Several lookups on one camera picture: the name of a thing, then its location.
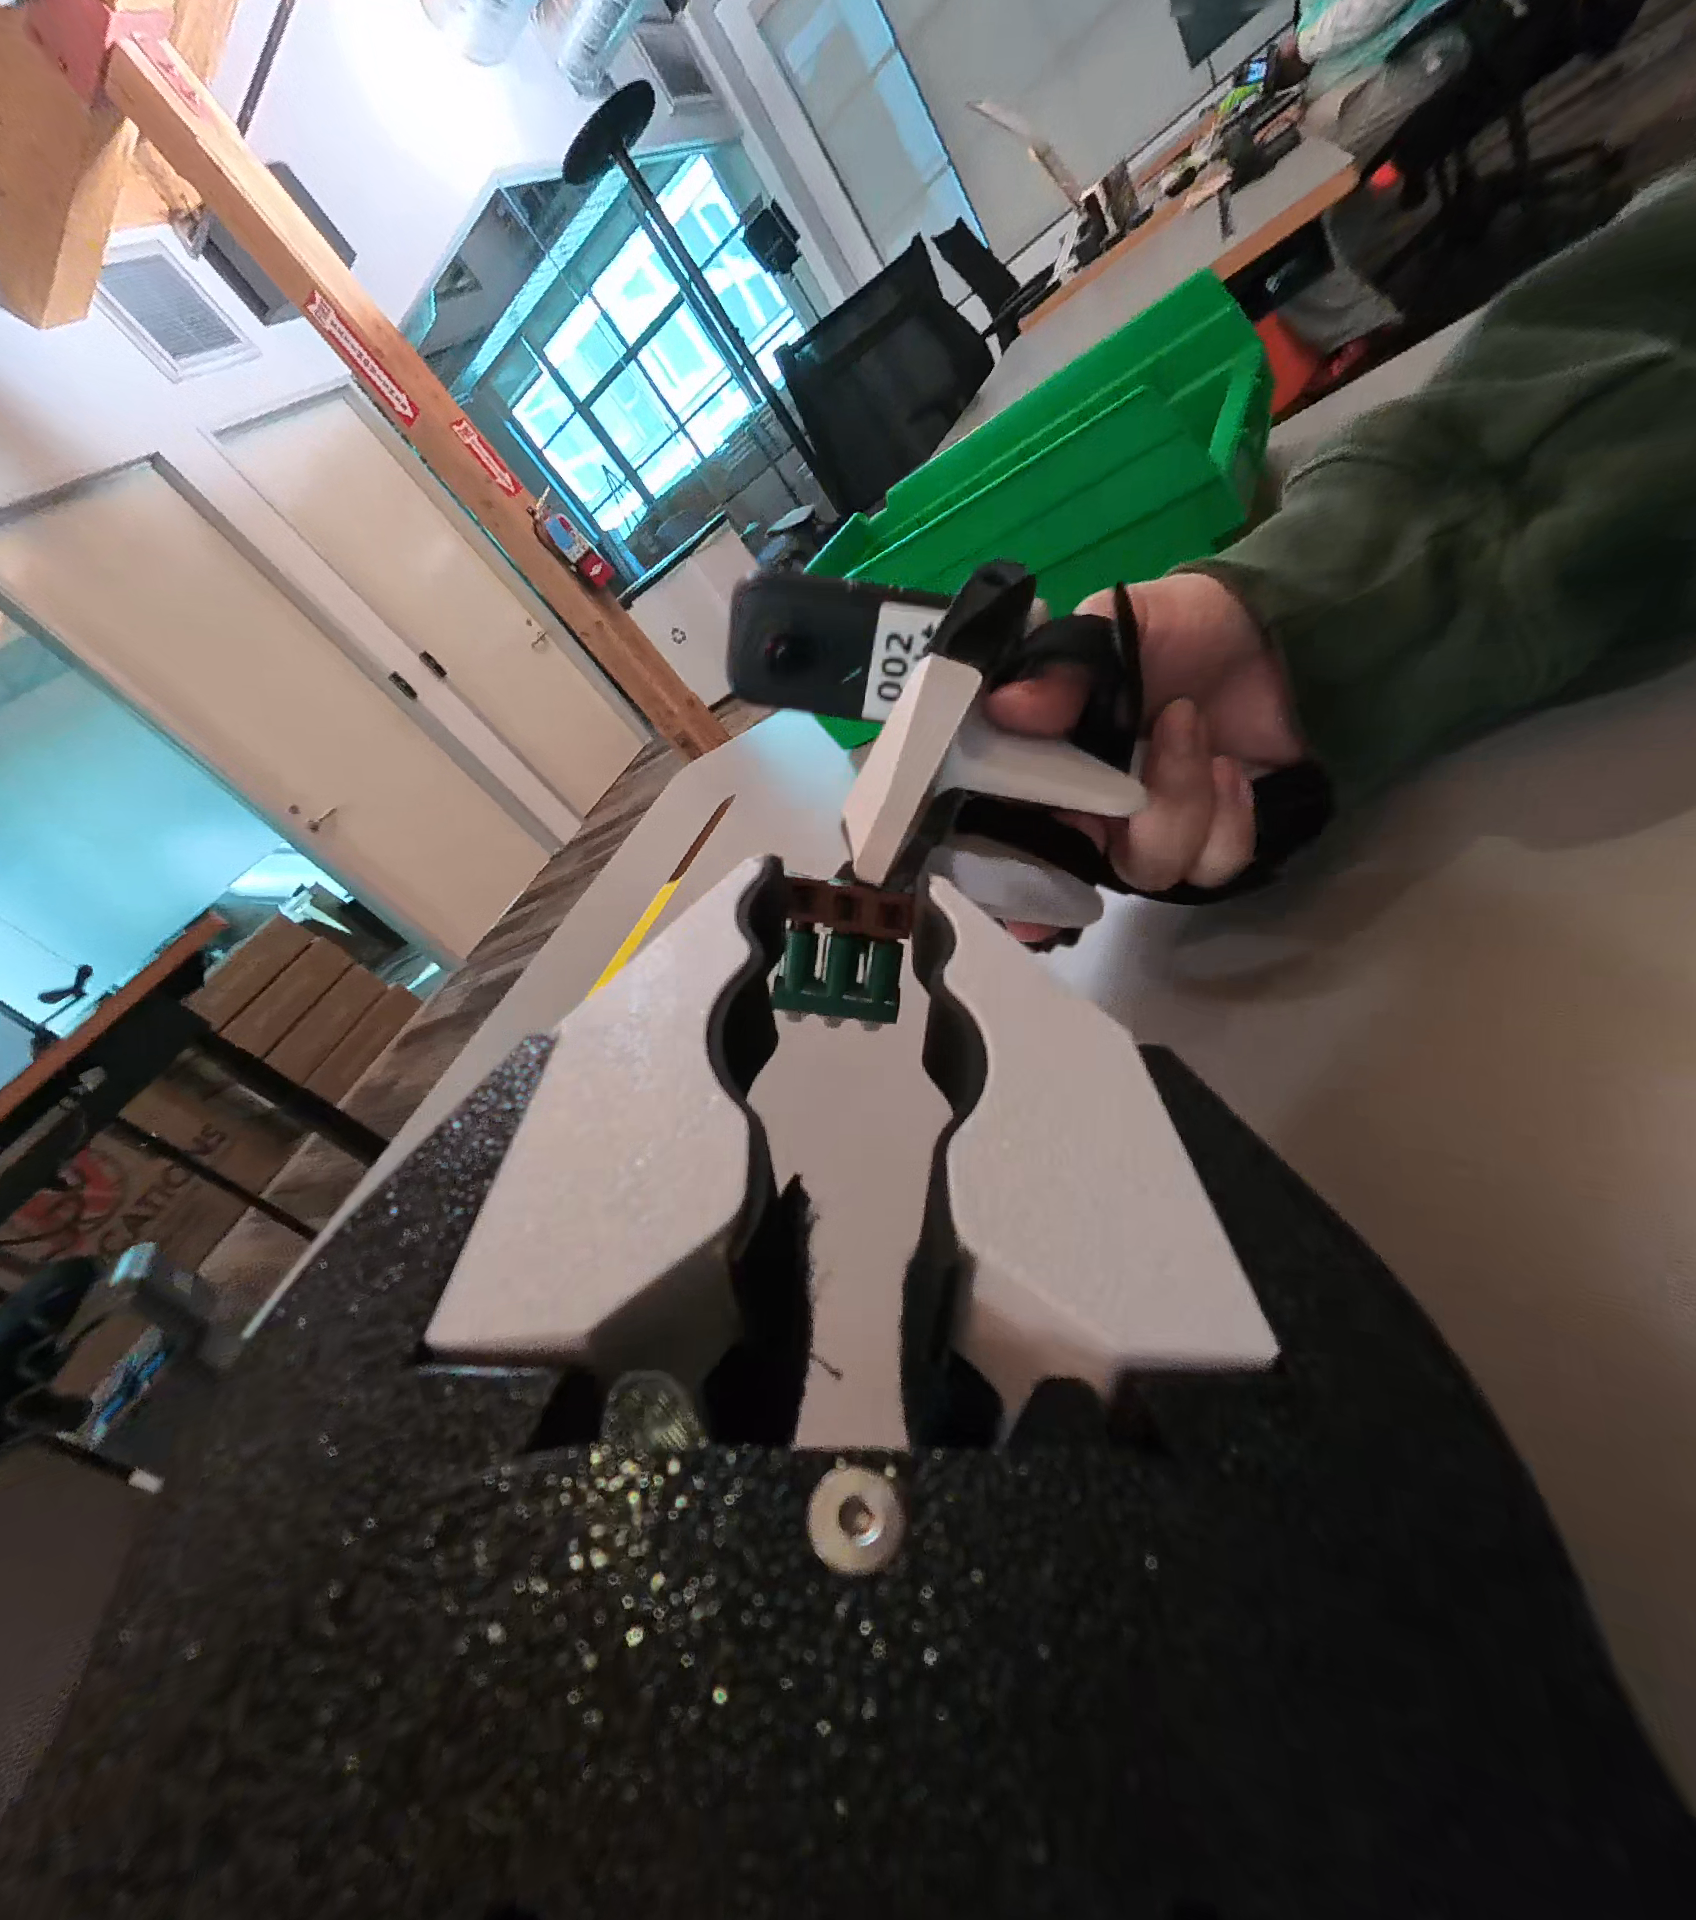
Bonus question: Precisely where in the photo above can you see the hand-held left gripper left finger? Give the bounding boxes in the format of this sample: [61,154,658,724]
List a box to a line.
[421,855,790,1370]

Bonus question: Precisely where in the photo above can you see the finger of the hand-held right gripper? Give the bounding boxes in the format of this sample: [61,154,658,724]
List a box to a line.
[842,663,988,891]

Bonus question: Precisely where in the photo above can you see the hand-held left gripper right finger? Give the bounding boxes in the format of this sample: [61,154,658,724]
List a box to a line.
[914,876,1284,1417]

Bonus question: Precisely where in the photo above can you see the brown lego piece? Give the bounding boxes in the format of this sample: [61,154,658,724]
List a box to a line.
[782,876,920,936]

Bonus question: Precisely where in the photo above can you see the green lego piece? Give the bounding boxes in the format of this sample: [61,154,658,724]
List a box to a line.
[770,918,914,1041]

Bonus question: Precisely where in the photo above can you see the person's right forearm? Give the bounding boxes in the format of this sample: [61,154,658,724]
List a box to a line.
[1207,0,1696,821]

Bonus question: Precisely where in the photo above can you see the person's right hand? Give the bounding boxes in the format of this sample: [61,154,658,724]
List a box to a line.
[986,574,1309,951]

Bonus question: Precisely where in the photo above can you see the yellow tape strip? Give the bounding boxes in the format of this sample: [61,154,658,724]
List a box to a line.
[590,794,738,997]

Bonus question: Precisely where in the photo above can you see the black office chair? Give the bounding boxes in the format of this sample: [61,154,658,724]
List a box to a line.
[929,216,1034,351]
[772,237,998,517]

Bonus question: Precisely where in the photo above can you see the red fire extinguisher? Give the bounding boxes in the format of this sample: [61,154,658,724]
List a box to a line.
[529,502,614,590]

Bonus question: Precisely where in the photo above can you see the large grid window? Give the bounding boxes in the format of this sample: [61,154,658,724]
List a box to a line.
[404,147,857,560]

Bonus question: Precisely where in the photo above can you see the green plastic bin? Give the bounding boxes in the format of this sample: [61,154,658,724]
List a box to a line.
[802,267,1279,757]

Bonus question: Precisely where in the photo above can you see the brown cardboard boxes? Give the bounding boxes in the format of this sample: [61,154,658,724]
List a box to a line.
[184,912,434,1117]

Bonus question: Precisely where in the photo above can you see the black pole stand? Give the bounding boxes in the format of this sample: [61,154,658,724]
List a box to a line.
[560,80,857,524]

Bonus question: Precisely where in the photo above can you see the white door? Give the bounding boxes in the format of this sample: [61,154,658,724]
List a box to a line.
[205,378,651,847]
[0,454,560,966]

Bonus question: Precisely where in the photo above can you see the metal table clamp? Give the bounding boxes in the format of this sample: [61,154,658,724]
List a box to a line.
[109,1249,247,1379]

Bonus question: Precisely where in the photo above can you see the long work table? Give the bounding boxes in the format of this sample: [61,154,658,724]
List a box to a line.
[1010,91,1367,337]

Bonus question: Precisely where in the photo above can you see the orange chair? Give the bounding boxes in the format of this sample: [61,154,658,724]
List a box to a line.
[1256,318,1377,426]

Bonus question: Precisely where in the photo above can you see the wooden side table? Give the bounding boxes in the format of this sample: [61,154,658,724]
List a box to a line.
[0,912,232,1330]

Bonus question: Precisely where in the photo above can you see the white air vent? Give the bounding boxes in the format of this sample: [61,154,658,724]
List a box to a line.
[93,245,259,381]

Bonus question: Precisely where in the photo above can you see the wooden ceiling beam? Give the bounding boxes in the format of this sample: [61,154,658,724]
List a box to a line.
[0,0,237,331]

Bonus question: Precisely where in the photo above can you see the wooden post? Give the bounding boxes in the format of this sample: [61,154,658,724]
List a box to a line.
[109,31,727,757]

